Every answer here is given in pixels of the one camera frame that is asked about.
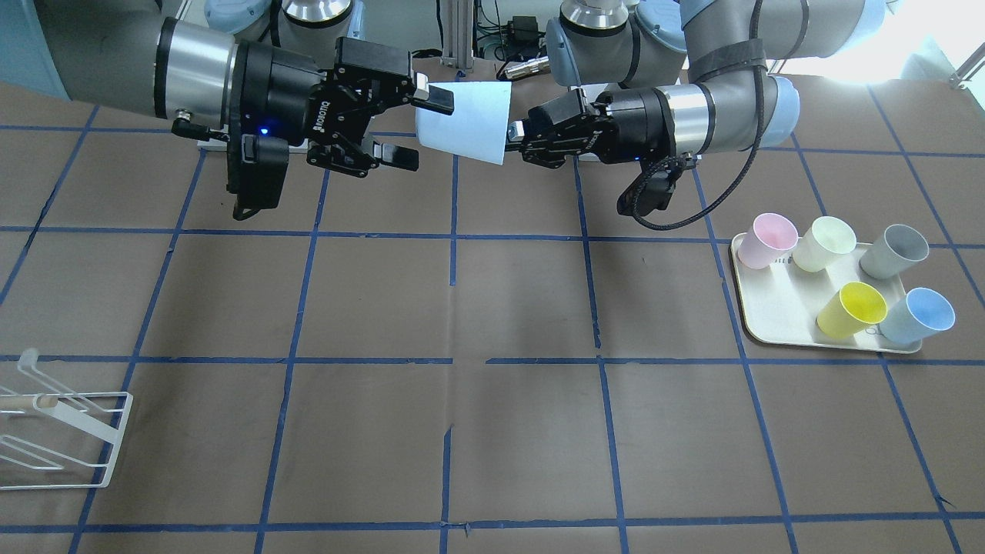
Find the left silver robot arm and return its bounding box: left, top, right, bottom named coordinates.
left=506, top=1, right=887, bottom=169

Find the white wire cup rack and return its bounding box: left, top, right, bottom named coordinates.
left=1, top=348, right=134, bottom=493

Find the white plastic cup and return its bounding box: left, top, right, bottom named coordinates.
left=792, top=216, right=857, bottom=273

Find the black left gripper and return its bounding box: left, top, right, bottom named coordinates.
left=506, top=88, right=676, bottom=169

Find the pink plastic cup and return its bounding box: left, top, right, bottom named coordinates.
left=736, top=212, right=800, bottom=269

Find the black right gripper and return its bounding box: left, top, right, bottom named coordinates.
left=229, top=36, right=455, bottom=178

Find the grey plastic cup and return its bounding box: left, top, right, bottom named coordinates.
left=859, top=224, right=930, bottom=280

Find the light blue transferred cup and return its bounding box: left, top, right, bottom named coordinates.
left=416, top=81, right=513, bottom=165

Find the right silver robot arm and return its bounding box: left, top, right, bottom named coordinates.
left=2, top=1, right=455, bottom=209

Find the blue plastic cup on tray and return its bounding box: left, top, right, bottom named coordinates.
left=879, top=287, right=957, bottom=344

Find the yellow plastic cup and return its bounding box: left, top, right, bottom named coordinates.
left=816, top=281, right=889, bottom=339

